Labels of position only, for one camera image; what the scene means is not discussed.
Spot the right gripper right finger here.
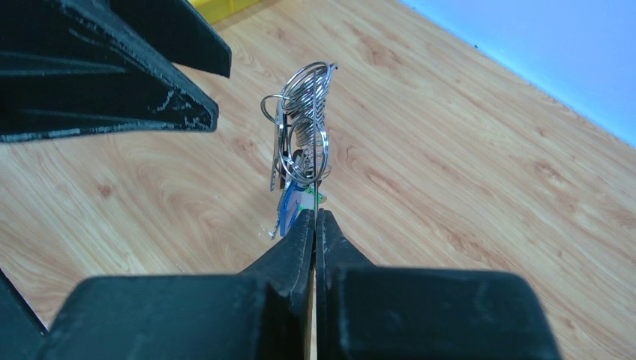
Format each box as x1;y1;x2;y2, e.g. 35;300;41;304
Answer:
316;210;562;359

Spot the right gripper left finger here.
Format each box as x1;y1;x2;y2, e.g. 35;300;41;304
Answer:
38;210;315;359

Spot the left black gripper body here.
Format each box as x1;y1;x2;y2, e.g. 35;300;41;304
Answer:
1;271;47;360

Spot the yellow plastic fruit tray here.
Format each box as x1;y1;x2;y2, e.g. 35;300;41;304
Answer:
189;0;260;24

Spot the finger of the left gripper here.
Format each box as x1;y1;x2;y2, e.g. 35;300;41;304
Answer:
109;0;232;78
1;1;219;143

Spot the blue key tag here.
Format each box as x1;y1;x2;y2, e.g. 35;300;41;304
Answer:
278;180;305;237

